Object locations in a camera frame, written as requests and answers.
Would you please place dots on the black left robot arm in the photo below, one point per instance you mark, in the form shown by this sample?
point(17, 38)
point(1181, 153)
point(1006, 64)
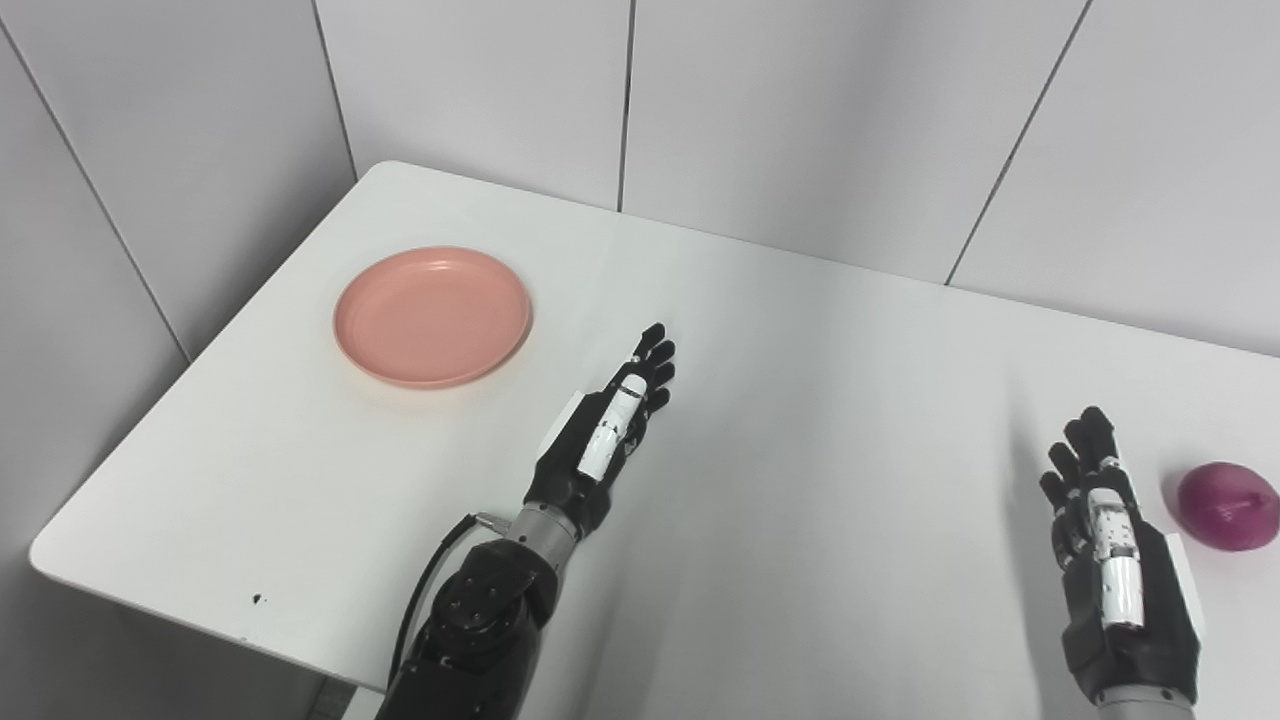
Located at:
point(480, 620)

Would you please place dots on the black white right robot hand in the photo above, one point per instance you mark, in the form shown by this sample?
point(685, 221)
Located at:
point(1120, 570)

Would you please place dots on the pink round plate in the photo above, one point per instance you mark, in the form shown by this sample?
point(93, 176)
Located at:
point(432, 318)

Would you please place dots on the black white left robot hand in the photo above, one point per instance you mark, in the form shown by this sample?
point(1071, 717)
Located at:
point(605, 440)

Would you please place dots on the purple red onion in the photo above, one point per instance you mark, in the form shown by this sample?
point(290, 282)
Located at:
point(1228, 505)

